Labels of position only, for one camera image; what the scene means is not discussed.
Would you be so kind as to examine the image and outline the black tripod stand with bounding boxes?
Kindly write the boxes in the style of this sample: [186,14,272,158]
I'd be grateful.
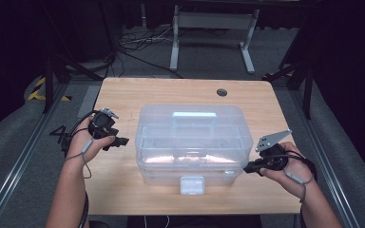
[261,60,316,122]
[42,52,105,114]

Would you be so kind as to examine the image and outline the grey wrist lanyard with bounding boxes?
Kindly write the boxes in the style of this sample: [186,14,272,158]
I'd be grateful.
[282,168,316,204]
[63,137,95,181]

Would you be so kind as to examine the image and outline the thin white cord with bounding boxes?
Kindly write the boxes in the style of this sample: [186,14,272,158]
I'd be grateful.
[143,215,171,228]

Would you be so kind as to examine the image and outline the person's left hand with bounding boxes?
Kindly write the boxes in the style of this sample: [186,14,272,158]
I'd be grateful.
[66,116,117,166]

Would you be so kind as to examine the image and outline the black curtain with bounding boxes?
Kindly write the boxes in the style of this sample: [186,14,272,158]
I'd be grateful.
[0,0,50,142]
[308,0,365,194]

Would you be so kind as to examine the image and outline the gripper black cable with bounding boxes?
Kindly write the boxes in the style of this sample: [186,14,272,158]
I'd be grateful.
[265,150,318,228]
[61,109,102,228]

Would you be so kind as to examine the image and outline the person's dark clothing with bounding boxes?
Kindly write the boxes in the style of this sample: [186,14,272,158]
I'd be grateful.
[125,215,263,228]

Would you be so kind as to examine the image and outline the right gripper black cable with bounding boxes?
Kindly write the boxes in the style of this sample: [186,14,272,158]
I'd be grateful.
[265,150,318,228]

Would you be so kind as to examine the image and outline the grey metal desk frame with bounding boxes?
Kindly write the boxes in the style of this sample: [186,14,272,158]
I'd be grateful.
[169,4,261,76]

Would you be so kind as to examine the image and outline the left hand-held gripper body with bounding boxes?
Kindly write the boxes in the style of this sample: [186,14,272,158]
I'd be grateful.
[87,107,121,141]

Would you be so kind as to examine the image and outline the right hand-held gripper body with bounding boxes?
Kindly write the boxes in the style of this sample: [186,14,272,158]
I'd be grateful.
[255,128,294,173]

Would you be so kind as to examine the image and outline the black floor cables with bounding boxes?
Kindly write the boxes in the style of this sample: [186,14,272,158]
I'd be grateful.
[106,24,184,80]

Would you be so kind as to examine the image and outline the person's right hand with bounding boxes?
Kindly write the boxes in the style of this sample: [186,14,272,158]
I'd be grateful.
[259,141,316,200]

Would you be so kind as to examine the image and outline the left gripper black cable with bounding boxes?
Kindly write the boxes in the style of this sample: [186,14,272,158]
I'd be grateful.
[61,109,102,228]

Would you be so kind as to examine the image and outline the clear plastic storage box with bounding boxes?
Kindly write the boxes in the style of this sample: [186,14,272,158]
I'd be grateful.
[134,103,255,196]

